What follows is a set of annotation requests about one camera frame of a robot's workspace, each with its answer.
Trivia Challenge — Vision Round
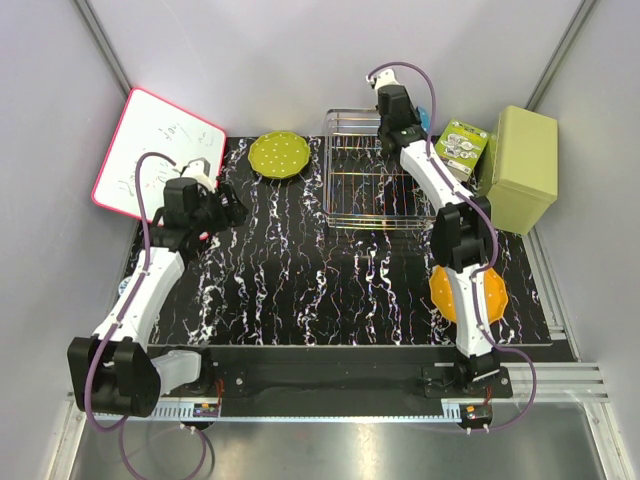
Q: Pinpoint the blue polka dot plate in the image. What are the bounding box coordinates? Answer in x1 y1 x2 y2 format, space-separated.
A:
416 106 431 132

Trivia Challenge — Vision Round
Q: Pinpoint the green polka dot plate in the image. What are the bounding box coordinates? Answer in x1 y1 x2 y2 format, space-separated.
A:
248 131 311 180

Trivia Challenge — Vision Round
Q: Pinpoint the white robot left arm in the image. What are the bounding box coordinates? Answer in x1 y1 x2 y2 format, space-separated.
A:
67 177 248 417

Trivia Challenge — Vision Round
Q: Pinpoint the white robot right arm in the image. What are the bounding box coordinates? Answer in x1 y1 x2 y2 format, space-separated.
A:
375 84 500 397

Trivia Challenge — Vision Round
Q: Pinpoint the green printed cardboard box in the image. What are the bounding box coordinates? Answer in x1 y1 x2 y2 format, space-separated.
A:
435 119 489 182

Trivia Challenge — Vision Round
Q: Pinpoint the pink framed whiteboard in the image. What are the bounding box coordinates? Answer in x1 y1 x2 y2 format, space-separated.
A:
92 88 226 221

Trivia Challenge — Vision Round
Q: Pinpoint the blue white round container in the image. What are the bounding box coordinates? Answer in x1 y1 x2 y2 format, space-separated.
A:
118 276 132 296

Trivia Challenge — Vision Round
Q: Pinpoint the pale green bin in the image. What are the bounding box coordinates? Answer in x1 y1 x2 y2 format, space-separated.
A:
477 106 558 235

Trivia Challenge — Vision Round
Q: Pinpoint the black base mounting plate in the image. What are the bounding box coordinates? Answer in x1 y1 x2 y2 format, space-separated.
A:
158 344 576 419

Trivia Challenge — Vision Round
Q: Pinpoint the orange polka dot plate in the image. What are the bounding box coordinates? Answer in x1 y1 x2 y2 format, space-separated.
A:
429 266 509 324

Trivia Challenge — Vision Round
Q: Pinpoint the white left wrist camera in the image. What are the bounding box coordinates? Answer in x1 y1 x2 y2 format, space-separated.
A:
180 157 215 192

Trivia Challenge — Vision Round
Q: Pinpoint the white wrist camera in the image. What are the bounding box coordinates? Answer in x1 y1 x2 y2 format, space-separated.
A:
180 157 215 192
366 68 399 92

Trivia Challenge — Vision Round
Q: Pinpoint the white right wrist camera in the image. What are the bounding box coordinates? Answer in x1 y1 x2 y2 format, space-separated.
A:
366 68 399 92

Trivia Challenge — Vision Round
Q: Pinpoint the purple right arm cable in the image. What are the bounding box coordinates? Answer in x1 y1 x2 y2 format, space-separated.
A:
364 61 539 434

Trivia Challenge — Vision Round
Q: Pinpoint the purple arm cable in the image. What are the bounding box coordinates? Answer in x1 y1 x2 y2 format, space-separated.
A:
84 152 216 480
364 61 539 434

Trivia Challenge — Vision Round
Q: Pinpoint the metal wire dish rack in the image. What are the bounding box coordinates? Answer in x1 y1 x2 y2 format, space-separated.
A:
323 108 436 231

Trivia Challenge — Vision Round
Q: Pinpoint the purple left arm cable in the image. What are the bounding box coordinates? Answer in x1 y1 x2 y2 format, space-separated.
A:
84 152 216 480

